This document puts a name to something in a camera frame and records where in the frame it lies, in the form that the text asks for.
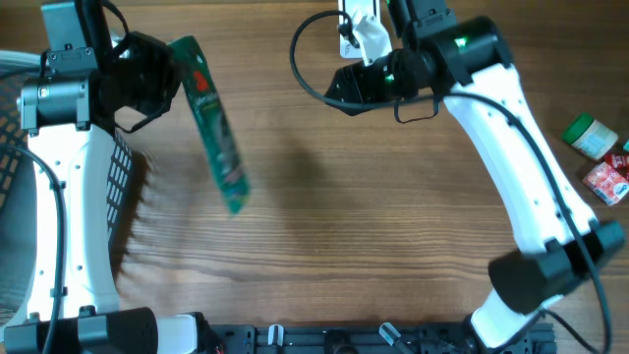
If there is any grey plastic mesh basket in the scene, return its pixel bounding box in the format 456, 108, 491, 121
1, 50, 134, 327

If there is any white barcode scanner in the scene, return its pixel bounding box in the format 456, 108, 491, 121
337, 0, 380, 59

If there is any green snack bag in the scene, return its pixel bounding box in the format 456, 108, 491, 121
169, 35, 250, 214

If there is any green lid white jar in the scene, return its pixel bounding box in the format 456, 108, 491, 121
561, 113, 618, 160

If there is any red coffee stick sachet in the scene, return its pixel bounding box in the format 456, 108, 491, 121
604, 153, 629, 170

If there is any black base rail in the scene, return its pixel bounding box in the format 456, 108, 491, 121
196, 323, 558, 354

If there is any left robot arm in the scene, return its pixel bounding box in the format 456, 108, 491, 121
2, 1, 220, 353

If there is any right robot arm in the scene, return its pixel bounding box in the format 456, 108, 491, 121
323, 1, 625, 353

